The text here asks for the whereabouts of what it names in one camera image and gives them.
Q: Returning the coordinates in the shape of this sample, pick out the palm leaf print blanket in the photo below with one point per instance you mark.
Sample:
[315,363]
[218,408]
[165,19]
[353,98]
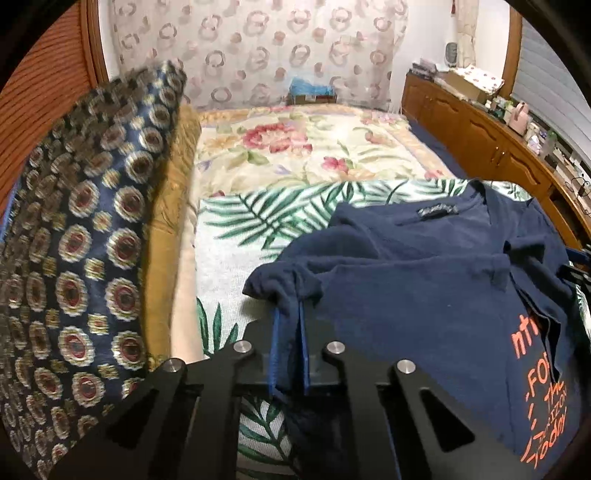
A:
[240,239]

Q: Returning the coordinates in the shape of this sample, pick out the circle pattern lace curtain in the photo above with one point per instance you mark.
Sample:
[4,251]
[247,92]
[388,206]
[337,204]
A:
[247,53]

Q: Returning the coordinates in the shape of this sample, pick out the cardboard box with cloth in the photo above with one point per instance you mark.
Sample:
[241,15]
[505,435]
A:
[474,83]

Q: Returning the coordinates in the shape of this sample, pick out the blue tissue box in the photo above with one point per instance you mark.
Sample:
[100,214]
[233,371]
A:
[303,92]

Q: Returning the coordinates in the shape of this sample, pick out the grey window blind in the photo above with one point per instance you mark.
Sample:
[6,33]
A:
[544,83]

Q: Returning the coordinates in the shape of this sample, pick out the navy patterned folded garment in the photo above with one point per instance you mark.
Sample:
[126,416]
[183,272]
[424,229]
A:
[71,251]

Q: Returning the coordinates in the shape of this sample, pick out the pink kettle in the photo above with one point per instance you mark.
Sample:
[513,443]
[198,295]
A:
[519,118]

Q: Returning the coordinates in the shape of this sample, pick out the navy blue t-shirt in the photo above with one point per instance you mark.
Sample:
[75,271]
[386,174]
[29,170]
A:
[550,343]

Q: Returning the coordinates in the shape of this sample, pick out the wooden louvered closet door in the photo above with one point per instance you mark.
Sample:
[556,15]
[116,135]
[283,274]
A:
[66,62]

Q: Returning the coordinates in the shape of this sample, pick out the floral quilt bedspread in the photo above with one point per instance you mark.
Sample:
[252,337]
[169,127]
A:
[242,150]

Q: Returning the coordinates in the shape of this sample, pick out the wooden sideboard cabinet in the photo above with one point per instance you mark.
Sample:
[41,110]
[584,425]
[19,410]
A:
[487,149]

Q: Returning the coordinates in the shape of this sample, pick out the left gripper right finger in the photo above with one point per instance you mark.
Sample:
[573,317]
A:
[353,397]

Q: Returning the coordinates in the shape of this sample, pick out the mustard yellow folded garment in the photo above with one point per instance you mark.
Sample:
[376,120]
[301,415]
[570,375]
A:
[167,205]

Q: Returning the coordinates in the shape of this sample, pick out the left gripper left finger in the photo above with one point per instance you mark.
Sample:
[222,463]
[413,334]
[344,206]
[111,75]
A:
[238,431]

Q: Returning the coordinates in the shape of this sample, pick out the navy bed sheet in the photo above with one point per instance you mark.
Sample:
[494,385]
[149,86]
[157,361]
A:
[438,148]

